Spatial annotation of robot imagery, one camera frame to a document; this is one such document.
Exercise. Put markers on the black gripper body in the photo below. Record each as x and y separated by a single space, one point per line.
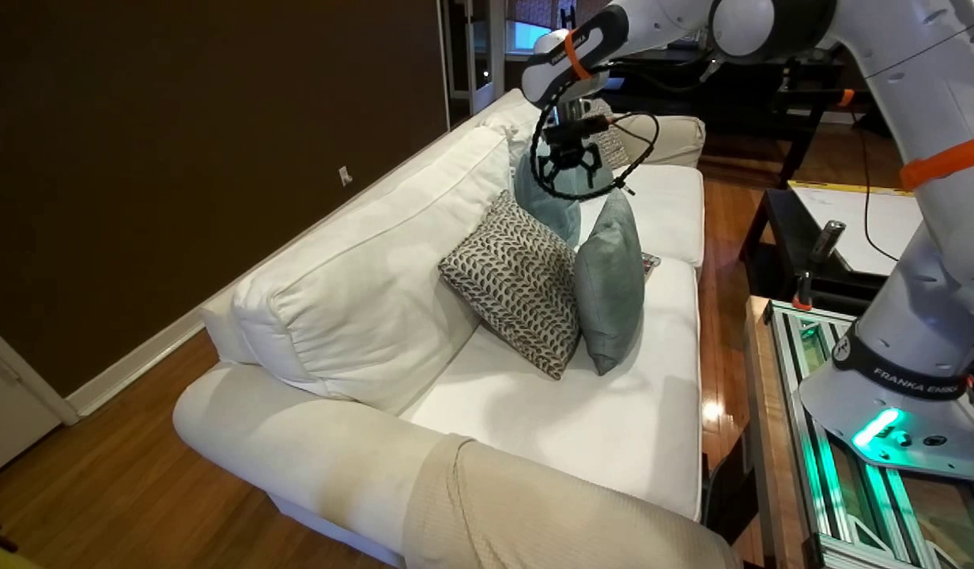
574 134

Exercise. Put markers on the plain grey-blue pillow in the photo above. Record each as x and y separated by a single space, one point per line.
545 205
610 285

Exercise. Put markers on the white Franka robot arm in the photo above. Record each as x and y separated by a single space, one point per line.
931 264

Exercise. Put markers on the leaf patterned pillow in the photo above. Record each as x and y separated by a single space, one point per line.
512 279

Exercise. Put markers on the black desk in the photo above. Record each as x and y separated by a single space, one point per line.
718 84

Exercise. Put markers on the black low stand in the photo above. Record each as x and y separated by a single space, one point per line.
814 264

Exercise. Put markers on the white sofa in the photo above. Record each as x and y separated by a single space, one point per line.
616 420

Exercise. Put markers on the white floor mat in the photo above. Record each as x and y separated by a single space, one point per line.
894 209

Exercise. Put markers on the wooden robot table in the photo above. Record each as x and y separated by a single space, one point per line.
774 442

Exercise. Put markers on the aluminium profile base frame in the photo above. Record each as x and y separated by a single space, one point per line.
823 493

